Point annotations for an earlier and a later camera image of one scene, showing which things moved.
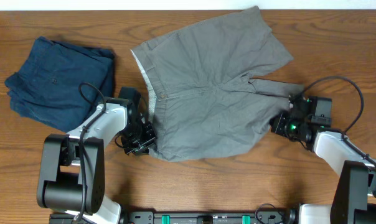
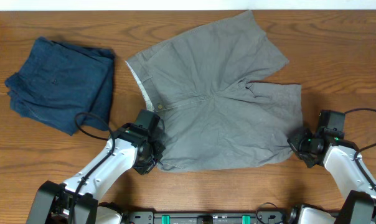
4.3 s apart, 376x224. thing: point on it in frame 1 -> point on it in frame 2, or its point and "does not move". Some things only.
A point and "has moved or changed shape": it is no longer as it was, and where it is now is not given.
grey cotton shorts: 203,106 has moved or changed shape
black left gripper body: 143,139 -> 155,154
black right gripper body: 286,126 -> 302,144
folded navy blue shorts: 57,84 does not move
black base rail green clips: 168,217 does not move
